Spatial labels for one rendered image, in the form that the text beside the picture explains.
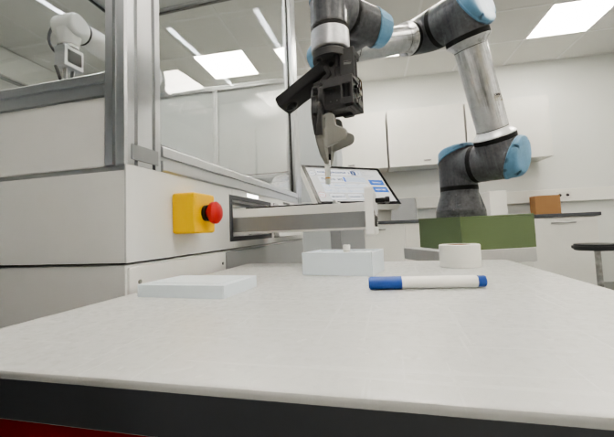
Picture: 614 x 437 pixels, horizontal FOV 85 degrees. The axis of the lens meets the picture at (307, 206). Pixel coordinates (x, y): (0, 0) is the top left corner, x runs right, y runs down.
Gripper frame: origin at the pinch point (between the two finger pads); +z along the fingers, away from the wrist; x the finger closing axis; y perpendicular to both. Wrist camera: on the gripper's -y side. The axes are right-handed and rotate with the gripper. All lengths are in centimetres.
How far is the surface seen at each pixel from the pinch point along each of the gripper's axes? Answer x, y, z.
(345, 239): 117, -36, 19
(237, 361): -42.6, 10.7, 21.6
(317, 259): -6.7, 0.6, 18.7
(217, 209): -12.5, -15.9, 9.6
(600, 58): 447, 183, -181
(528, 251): 56, 40, 22
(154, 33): -20.6, -21.9, -20.4
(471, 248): 5.4, 24.5, 17.8
